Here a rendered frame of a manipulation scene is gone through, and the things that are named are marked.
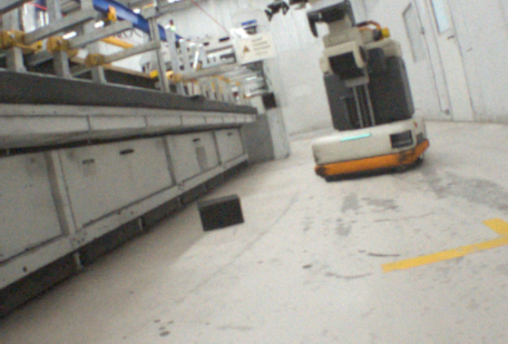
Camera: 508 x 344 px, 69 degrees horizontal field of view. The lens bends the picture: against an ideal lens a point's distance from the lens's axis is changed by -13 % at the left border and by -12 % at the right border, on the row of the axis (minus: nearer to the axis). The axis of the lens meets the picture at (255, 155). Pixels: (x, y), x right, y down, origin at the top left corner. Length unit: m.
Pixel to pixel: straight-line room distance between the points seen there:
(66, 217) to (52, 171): 0.19
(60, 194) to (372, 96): 1.94
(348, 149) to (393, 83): 0.54
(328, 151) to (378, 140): 0.32
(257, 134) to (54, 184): 4.04
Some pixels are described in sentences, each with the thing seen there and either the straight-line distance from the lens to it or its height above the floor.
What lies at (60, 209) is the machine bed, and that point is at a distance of 1.69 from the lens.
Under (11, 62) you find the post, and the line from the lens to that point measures 1.29.
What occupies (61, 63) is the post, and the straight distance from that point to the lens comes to 1.48.
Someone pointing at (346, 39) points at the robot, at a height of 0.83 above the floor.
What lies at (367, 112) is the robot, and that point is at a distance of 2.75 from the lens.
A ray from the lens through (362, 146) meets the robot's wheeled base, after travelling 2.47.
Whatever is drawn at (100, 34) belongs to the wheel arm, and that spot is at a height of 0.82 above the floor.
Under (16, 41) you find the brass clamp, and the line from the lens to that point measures 1.30.
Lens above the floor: 0.39
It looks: 3 degrees down
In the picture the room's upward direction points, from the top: 12 degrees counter-clockwise
